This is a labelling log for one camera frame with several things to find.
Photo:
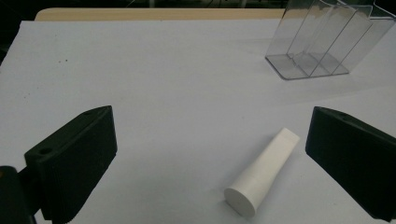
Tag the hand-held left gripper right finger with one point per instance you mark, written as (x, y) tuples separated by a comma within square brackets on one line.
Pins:
[(351, 152)]

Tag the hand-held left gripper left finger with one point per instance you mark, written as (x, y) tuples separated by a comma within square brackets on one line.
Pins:
[(74, 161)]

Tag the white squeeze tube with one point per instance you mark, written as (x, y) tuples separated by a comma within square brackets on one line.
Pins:
[(264, 174)]

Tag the clear acrylic divided organizer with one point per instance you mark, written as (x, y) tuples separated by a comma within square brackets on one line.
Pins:
[(323, 40)]

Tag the white table cover sheet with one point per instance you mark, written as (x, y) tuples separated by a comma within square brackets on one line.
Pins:
[(186, 77)]

